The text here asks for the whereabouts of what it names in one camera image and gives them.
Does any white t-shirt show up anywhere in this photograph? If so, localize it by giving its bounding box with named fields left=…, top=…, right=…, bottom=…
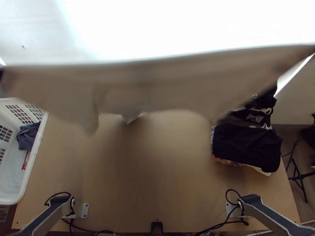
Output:
left=0, top=44, right=315, bottom=135

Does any pile of folded clothes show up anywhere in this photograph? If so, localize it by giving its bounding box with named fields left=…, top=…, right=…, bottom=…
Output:
left=216, top=85, right=279, bottom=129
left=210, top=124, right=284, bottom=177

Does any blue-grey garment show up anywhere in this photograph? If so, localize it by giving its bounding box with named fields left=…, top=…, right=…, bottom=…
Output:
left=16, top=121, right=41, bottom=151

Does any black tripod stand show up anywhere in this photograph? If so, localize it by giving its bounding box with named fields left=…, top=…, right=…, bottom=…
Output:
left=288, top=158, right=315, bottom=203

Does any black bag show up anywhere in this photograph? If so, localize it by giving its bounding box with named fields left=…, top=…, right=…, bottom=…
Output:
left=301, top=113, right=315, bottom=149

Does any white laundry basket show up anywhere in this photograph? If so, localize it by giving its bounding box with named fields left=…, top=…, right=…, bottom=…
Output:
left=0, top=97, right=50, bottom=206

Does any black cable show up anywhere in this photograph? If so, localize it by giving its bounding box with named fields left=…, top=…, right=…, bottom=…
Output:
left=225, top=188, right=250, bottom=225
left=44, top=192, right=75, bottom=219
left=281, top=134, right=304, bottom=158
left=61, top=216, right=116, bottom=236
left=194, top=219, right=249, bottom=236

